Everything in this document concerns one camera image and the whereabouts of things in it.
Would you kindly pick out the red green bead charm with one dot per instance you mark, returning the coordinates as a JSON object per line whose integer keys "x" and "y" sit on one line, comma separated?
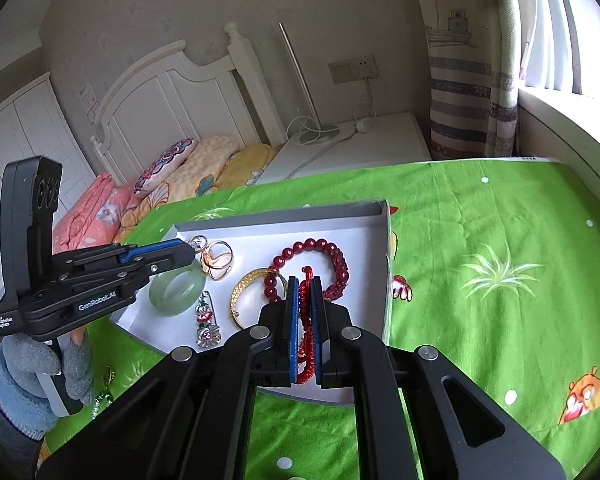
{"x": 102, "y": 400}

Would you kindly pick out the silver red flower brooch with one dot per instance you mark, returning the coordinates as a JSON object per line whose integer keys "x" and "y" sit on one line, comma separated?
{"x": 209, "y": 332}

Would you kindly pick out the grey cardboard box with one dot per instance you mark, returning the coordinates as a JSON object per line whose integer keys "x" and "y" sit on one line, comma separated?
{"x": 360, "y": 270}

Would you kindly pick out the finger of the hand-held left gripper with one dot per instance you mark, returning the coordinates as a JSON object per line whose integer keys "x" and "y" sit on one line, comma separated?
{"x": 170, "y": 264}
{"x": 145, "y": 252}

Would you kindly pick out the white headboard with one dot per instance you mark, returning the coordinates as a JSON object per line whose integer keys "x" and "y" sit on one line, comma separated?
{"x": 145, "y": 100}

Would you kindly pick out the white sheer curtain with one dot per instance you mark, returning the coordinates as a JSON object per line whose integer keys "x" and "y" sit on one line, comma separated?
{"x": 570, "y": 20}

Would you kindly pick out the peach patterned pillow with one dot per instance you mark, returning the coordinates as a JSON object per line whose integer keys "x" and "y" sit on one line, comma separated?
{"x": 200, "y": 170}

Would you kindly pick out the wide patterned gold bangle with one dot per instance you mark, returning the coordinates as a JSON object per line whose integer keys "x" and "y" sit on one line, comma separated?
{"x": 245, "y": 277}

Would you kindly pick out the embroidered flower pillow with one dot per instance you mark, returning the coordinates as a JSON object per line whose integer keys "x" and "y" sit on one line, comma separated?
{"x": 165, "y": 165}

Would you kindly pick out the person's left forearm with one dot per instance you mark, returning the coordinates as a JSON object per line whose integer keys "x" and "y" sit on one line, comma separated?
{"x": 0, "y": 440}

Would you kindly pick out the green printed bedsheet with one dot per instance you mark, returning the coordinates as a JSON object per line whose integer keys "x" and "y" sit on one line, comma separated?
{"x": 480, "y": 285}

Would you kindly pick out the white wardrobe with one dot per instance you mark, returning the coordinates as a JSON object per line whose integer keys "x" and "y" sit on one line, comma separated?
{"x": 20, "y": 125}

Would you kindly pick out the white table lamp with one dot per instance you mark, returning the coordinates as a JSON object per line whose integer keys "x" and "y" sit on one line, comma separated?
{"x": 312, "y": 132}

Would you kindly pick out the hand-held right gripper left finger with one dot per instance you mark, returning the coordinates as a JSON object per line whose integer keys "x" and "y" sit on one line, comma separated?
{"x": 294, "y": 330}

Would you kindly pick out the beige wall socket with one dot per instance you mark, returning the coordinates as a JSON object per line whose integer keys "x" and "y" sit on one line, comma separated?
{"x": 352, "y": 70}

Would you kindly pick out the white nightstand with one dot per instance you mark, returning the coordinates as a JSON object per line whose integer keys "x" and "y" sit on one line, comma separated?
{"x": 380, "y": 145}

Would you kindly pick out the pale green jade bangle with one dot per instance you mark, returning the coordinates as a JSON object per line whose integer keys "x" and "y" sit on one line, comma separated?
{"x": 156, "y": 294}

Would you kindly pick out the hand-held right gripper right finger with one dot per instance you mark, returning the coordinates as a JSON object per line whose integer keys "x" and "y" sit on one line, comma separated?
{"x": 316, "y": 330}

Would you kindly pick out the yellow pillow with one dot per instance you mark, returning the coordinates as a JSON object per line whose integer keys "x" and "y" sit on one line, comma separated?
{"x": 245, "y": 165}

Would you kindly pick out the striped patterned curtain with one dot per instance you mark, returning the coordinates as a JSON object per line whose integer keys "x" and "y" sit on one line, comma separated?
{"x": 455, "y": 85}

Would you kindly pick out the person's left hand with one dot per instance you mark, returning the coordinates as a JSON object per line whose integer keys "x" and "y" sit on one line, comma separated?
{"x": 20, "y": 375}

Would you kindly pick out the pink floral quilt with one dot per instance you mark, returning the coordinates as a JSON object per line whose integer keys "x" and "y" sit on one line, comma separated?
{"x": 90, "y": 215}

